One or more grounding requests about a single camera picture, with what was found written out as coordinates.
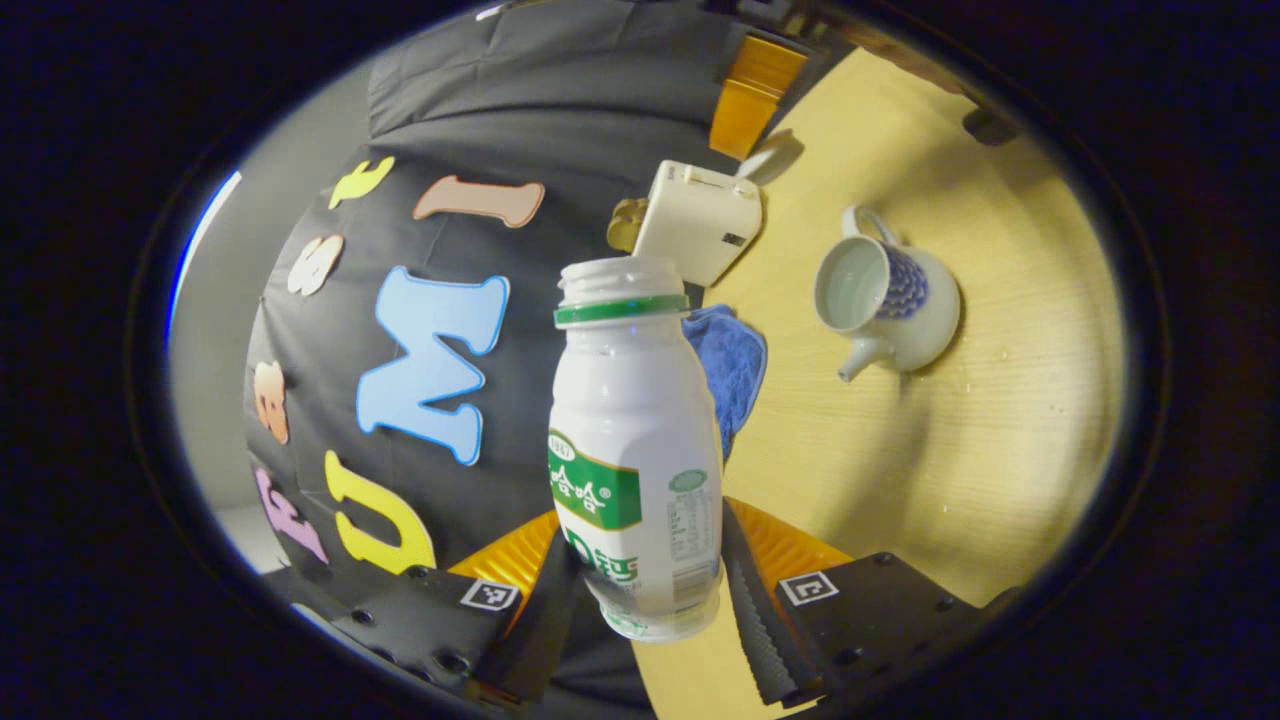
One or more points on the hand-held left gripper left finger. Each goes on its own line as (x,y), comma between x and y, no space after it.
(555,610)

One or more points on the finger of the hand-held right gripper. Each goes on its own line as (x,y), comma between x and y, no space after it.
(755,95)

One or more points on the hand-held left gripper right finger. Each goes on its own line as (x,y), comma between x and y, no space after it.
(750,620)

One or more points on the white blue-patterned teacup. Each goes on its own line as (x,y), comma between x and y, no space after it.
(925,310)

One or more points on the white green-label water bottle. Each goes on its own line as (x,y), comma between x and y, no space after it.
(630,420)

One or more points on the white toaster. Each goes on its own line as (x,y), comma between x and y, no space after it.
(695,220)

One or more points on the black backdrop cloth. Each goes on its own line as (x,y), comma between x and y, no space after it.
(560,120)

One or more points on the blue towel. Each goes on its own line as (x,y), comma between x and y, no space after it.
(735,365)

